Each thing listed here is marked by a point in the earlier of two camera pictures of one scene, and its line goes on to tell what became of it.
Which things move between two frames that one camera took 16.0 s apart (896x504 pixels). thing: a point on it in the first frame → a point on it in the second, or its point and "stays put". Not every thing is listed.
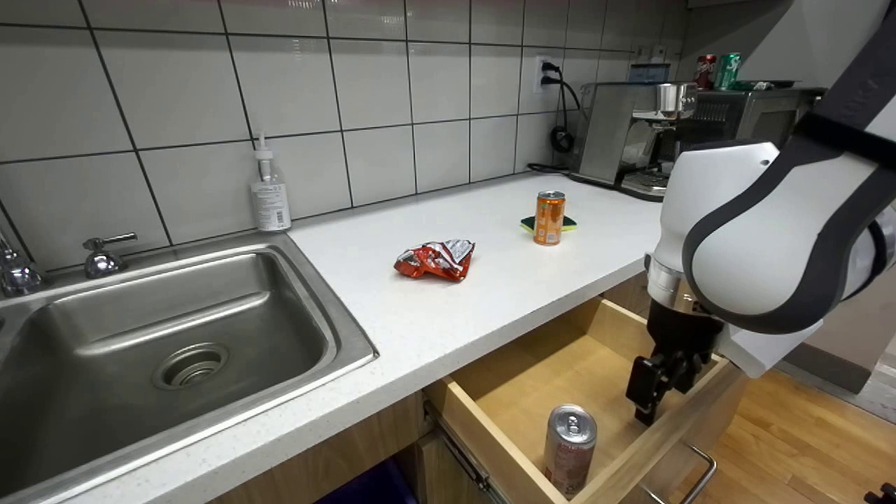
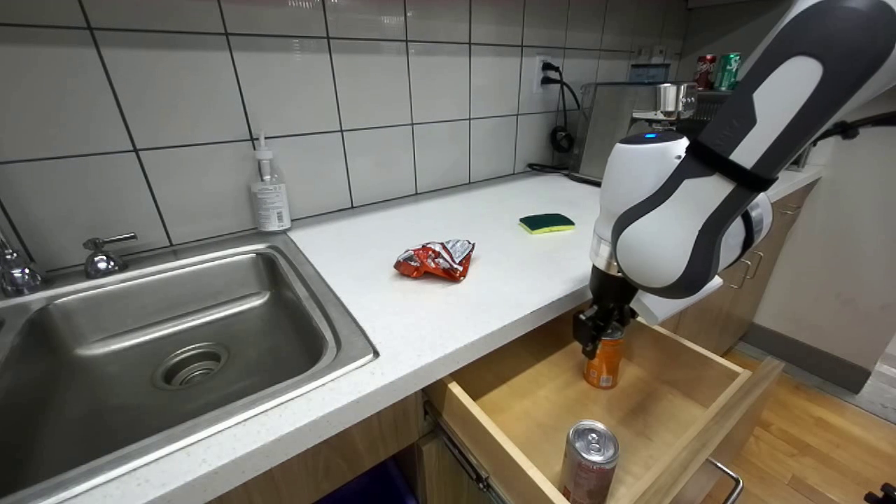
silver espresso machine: [627, 126] stays put
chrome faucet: [17, 276] stays put
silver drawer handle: [713, 472] → [732, 475]
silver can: [568, 448] → [589, 464]
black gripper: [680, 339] → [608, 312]
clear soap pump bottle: [267, 199] stays put
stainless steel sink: [112, 368] stays put
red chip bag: [440, 259] stays put
